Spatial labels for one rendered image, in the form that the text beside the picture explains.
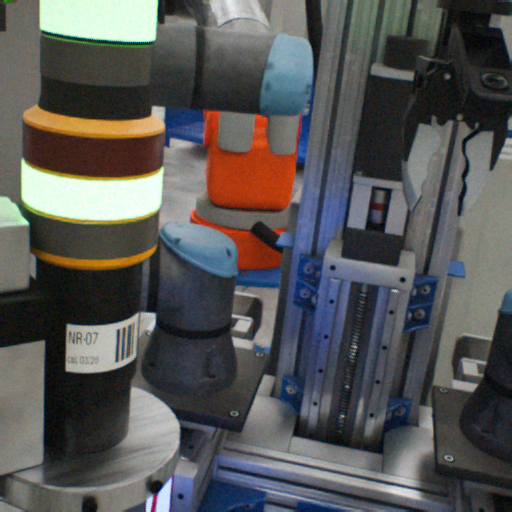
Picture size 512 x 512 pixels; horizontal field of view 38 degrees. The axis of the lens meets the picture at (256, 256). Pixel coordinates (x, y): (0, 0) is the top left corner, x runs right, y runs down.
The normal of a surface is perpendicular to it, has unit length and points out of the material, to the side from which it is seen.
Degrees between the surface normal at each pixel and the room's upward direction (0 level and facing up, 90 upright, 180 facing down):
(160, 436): 0
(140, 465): 0
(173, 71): 88
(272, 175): 90
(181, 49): 60
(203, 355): 73
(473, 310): 90
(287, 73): 77
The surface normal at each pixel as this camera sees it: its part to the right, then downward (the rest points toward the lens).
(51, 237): -0.37, 0.29
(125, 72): 0.61, 0.34
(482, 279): -0.01, 0.35
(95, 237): 0.26, 0.37
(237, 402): 0.11, -0.93
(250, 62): 0.18, -0.04
